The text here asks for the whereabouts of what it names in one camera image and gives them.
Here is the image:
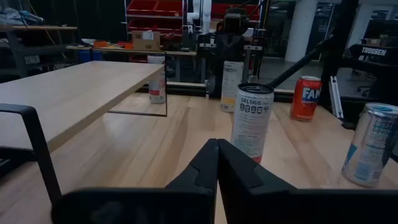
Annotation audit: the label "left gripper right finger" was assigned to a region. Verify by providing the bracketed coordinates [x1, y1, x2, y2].
[217, 138, 398, 224]

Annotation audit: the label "silver sugarfree Red Bull can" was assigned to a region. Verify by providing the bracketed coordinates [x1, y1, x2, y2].
[341, 102, 398, 189]

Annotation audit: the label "large silver blue can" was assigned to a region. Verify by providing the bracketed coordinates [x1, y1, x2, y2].
[220, 60, 245, 113]

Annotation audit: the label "cardboard box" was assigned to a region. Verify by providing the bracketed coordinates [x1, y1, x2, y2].
[131, 30, 162, 52]

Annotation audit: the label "Celsius Peach Vibe can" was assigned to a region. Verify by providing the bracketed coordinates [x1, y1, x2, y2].
[230, 82, 275, 164]
[146, 54, 167, 105]

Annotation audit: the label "wooden background shelf board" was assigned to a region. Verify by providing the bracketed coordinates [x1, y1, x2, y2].
[0, 24, 78, 32]

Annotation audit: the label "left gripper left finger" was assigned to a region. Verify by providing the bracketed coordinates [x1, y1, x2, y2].
[51, 138, 218, 224]

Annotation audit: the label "wooden shelf black metal legs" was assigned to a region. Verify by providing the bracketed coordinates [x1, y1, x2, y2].
[0, 52, 169, 208]

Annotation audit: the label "black aluminium rig frame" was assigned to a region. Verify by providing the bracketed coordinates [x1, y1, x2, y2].
[136, 0, 361, 131]

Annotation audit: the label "Fanta soda can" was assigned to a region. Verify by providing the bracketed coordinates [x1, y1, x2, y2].
[289, 75, 323, 122]

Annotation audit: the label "black Trossen logo plate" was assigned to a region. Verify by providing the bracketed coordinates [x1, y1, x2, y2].
[343, 43, 398, 69]

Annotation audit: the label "red storage bin rack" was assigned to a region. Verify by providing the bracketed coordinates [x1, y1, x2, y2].
[124, 0, 187, 35]

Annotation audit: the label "grey cloth pile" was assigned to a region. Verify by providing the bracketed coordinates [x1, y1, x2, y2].
[0, 7, 45, 26]

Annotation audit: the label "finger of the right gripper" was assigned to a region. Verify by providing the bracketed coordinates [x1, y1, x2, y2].
[216, 34, 231, 63]
[230, 34, 246, 62]

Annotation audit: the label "wooden background workbench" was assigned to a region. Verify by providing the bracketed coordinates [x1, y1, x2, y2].
[65, 45, 198, 57]

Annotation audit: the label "white building column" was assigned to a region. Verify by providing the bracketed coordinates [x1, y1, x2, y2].
[284, 0, 318, 63]

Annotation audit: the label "white metal bracket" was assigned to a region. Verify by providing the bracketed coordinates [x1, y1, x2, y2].
[328, 75, 345, 120]

